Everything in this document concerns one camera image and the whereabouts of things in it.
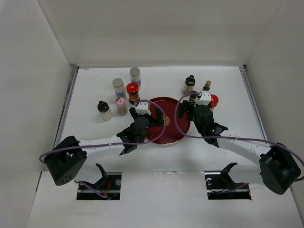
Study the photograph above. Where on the silver lid spice jar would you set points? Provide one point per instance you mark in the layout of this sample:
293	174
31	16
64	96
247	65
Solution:
119	88

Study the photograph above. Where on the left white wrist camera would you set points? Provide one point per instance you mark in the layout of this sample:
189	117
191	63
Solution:
143	108

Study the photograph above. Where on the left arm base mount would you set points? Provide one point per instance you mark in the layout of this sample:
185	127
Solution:
108	187

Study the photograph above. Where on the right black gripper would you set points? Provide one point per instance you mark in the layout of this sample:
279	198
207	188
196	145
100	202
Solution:
186	105

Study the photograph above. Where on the round red tray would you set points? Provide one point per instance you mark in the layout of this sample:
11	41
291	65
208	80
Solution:
171	134

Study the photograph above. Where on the black cap white powder bottle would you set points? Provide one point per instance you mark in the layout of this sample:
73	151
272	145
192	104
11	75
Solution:
105	111

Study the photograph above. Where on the pink lid spice bottle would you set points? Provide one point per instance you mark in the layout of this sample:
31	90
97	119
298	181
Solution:
121	106

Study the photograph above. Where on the tall yellow label bottle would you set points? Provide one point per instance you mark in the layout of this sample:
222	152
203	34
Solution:
207	85

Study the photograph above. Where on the red lid sauce jar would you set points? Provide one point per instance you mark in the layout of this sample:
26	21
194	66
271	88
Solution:
133	92
214	102

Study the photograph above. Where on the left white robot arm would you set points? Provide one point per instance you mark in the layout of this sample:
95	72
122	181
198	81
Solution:
65	161

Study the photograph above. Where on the black cap brown spice bottle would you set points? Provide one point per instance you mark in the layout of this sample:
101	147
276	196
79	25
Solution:
189	84

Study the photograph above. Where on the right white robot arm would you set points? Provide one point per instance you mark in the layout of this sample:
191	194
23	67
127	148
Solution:
277	163

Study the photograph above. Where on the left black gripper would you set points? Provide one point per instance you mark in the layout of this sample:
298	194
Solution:
156	122

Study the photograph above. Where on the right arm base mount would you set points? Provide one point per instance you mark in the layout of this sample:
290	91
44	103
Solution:
220	185

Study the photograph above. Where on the silver lid blue label jar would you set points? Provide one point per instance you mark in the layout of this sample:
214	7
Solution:
135	75

